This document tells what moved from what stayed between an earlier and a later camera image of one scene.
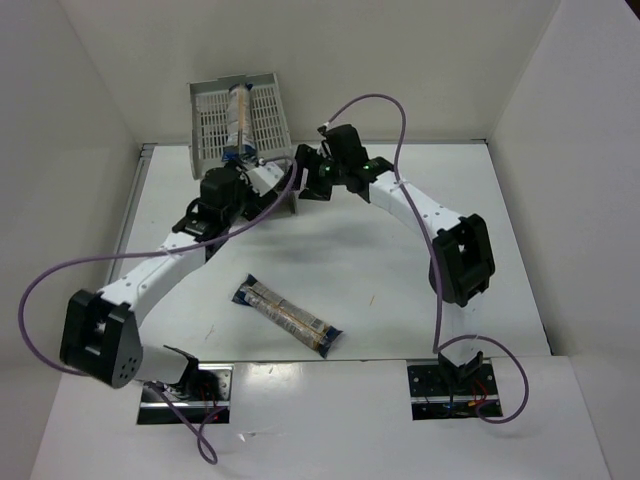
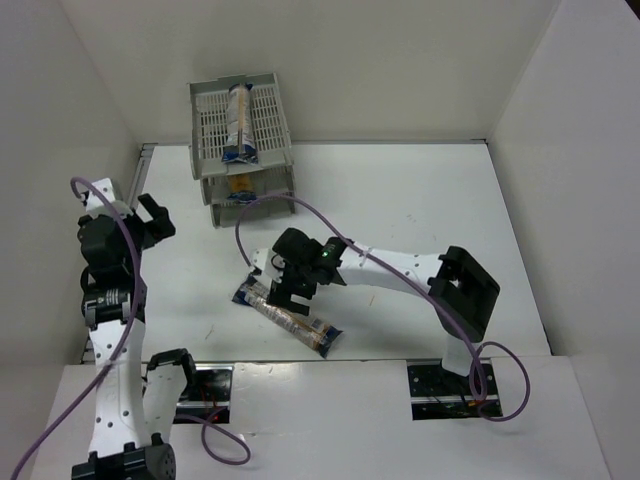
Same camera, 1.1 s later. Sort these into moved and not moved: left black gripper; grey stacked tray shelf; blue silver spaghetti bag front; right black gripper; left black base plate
Moved: left black gripper; right black gripper
Not moved: grey stacked tray shelf; blue silver spaghetti bag front; left black base plate
